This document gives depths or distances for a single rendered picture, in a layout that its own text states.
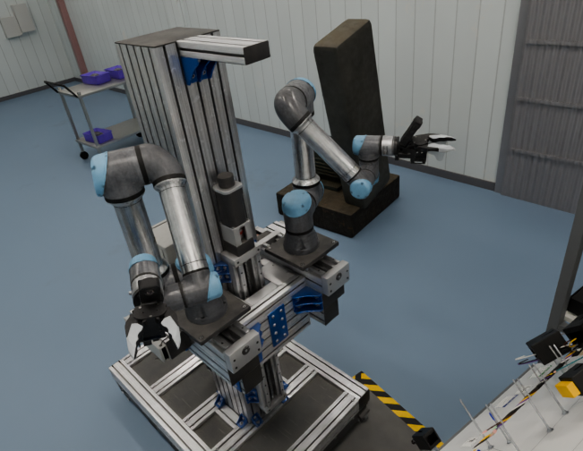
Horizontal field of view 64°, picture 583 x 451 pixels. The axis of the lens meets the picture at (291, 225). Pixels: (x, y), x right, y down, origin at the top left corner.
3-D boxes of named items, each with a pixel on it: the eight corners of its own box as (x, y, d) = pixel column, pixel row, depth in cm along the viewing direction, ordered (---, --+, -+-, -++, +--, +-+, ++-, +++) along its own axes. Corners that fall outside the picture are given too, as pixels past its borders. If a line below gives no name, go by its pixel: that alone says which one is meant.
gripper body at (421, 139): (429, 153, 173) (396, 152, 177) (430, 132, 168) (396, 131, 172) (426, 165, 168) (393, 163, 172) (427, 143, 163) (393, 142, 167)
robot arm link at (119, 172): (186, 303, 154) (140, 152, 125) (141, 318, 151) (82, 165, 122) (181, 283, 164) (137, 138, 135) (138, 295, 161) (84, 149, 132)
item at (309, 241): (276, 247, 194) (272, 227, 189) (300, 231, 203) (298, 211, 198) (302, 259, 185) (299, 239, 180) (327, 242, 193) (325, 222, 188)
